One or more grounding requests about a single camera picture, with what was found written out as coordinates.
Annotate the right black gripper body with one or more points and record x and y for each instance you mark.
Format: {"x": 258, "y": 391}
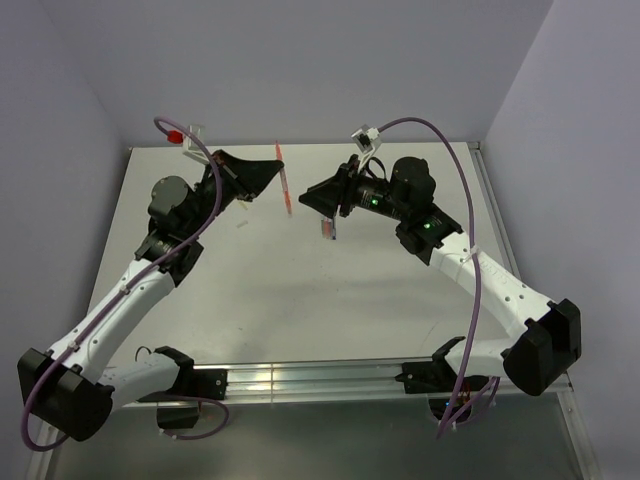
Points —
{"x": 353, "y": 188}

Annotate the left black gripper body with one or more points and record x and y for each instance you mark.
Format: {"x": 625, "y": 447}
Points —
{"x": 234, "y": 184}

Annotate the red highlighter pen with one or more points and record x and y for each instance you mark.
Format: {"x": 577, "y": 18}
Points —
{"x": 327, "y": 228}

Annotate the orange highlighter pen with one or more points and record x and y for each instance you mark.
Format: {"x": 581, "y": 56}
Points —
{"x": 284, "y": 182}

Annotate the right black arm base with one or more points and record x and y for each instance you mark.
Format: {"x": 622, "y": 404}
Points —
{"x": 435, "y": 376}

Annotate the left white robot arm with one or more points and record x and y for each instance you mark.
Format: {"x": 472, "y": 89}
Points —
{"x": 70, "y": 385}

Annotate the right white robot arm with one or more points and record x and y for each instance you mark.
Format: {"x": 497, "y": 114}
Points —
{"x": 543, "y": 337}

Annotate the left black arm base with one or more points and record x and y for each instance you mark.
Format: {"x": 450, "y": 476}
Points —
{"x": 202, "y": 386}

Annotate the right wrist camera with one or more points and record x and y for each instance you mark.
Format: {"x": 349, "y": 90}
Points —
{"x": 368, "y": 141}

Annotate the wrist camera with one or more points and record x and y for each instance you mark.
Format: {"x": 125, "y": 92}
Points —
{"x": 189, "y": 148}
{"x": 368, "y": 141}

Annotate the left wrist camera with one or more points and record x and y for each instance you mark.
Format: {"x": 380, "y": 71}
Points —
{"x": 189, "y": 148}

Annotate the aluminium mounting rail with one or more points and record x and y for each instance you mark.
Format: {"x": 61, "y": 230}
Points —
{"x": 290, "y": 382}

